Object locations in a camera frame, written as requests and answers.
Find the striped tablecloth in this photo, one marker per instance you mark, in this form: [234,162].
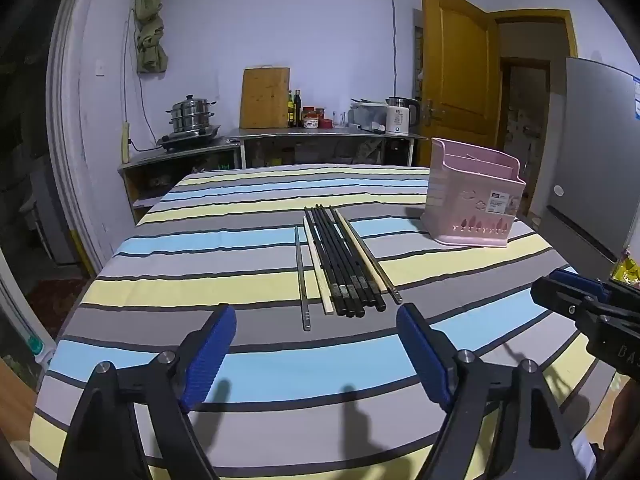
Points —
[200,270]

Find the low side shelf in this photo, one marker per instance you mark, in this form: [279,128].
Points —
[150,180]

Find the clear plastic storage box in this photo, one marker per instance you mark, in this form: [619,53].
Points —
[365,117]

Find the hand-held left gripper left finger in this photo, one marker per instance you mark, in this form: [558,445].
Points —
[212,355]

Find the clear glass cup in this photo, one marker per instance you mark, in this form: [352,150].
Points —
[340,120]

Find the person's right forearm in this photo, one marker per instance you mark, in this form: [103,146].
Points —
[625,410]

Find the wooden cutting board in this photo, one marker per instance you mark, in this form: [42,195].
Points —
[265,100]

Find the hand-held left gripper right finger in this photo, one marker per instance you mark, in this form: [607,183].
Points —
[425,355]

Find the yellow door frame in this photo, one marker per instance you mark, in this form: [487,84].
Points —
[535,16]

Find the dark oil bottle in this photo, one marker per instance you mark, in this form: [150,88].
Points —
[298,110]
[290,110]

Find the beige power strip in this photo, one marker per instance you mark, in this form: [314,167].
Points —
[126,142]

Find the steel steamer pot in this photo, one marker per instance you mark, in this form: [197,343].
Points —
[192,115]

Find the gas stove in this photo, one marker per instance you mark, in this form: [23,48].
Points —
[187,140]

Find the row of black chopsticks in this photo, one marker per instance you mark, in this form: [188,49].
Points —
[345,270]

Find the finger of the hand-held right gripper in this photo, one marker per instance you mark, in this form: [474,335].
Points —
[560,295]
[567,275]

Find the yellow wooden door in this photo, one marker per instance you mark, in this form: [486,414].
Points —
[457,70]

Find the pink plastic utensil holder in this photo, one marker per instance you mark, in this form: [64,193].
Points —
[465,210]

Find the grey refrigerator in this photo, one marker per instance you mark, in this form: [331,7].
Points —
[595,150]

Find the silver metal chopstick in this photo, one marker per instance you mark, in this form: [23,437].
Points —
[386,280]
[301,280]

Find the small red jar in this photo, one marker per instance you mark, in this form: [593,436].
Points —
[320,112]

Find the yellow snack bag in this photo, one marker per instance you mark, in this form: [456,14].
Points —
[627,270]

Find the white electric kettle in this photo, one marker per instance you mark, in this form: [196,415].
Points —
[397,122]
[414,107]

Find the white wall switch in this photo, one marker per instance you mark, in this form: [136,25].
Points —
[100,68]

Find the green hanging cloth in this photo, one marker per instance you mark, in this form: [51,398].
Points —
[150,20]

